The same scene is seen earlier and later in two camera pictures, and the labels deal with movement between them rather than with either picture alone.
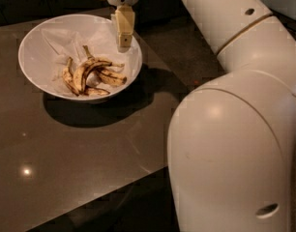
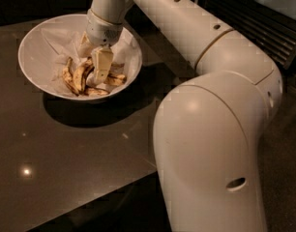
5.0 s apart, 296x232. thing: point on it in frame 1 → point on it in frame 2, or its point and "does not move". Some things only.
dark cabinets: [21, 4] does not move
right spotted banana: [111, 77] does not move
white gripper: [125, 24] → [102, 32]
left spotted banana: [68, 77] does not move
